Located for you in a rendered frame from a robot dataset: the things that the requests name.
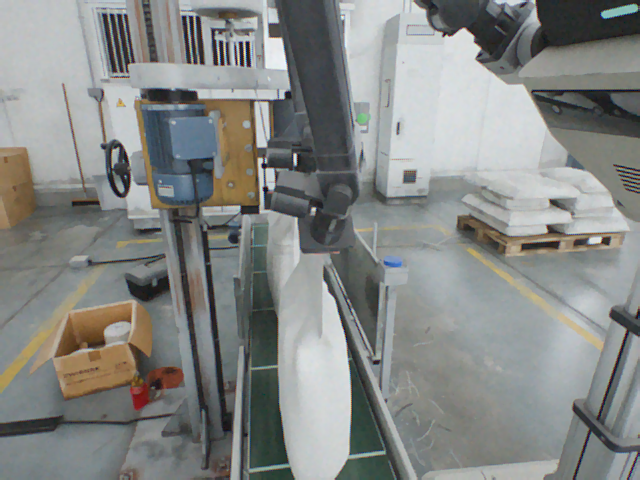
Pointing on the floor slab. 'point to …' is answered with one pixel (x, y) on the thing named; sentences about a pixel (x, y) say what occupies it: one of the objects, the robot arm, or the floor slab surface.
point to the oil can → (139, 392)
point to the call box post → (387, 340)
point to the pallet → (508, 246)
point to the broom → (79, 169)
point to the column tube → (168, 52)
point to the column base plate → (177, 441)
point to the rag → (165, 378)
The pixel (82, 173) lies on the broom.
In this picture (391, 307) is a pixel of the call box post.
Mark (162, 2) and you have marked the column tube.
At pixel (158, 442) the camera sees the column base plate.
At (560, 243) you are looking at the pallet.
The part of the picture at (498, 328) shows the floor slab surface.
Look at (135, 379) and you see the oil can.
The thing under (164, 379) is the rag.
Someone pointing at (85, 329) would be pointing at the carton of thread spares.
